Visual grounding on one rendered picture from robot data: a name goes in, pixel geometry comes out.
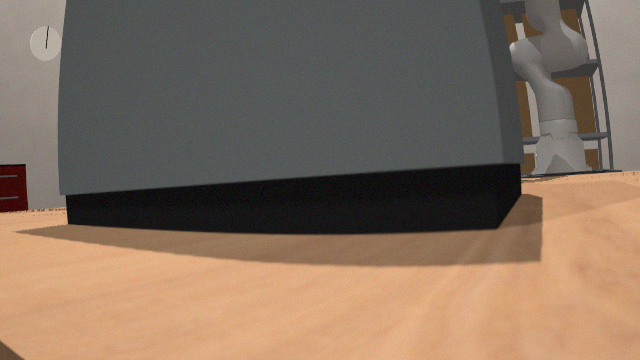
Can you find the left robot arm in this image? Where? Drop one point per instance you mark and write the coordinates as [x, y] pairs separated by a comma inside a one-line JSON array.
[[559, 149]]

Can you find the grey cabinet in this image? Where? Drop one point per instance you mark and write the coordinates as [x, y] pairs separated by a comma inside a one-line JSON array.
[[288, 117]]

